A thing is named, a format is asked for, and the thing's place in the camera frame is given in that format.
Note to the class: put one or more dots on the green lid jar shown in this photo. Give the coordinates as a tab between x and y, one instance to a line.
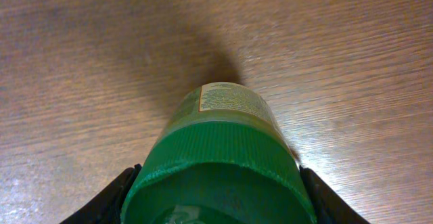
220	159

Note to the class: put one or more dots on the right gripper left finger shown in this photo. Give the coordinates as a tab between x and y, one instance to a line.
105	208

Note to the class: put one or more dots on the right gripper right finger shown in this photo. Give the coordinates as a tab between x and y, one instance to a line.
329	207

